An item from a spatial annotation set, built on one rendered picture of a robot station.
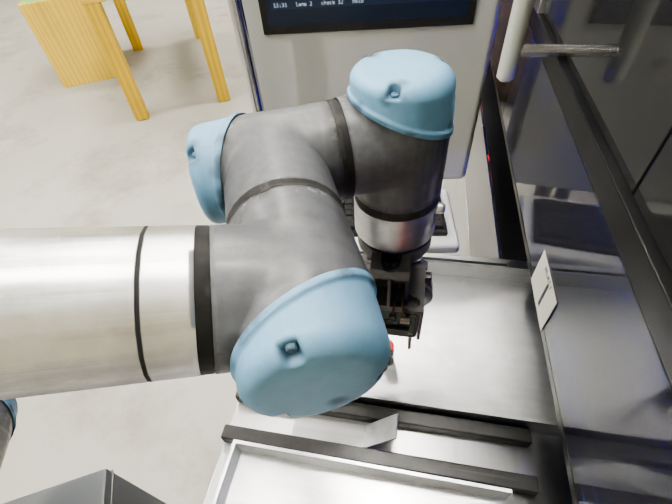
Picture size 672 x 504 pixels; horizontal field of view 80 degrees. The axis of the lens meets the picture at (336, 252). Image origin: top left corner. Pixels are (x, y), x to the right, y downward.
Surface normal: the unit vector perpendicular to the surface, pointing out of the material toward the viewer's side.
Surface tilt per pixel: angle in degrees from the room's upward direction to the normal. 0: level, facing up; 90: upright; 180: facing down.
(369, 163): 78
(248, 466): 0
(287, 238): 13
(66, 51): 90
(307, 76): 90
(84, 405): 0
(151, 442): 0
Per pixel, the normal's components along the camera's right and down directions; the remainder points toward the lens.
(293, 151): 0.33, -0.70
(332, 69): -0.04, 0.73
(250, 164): -0.43, -0.55
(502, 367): -0.07, -0.68
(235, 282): 0.24, -0.27
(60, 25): 0.35, 0.67
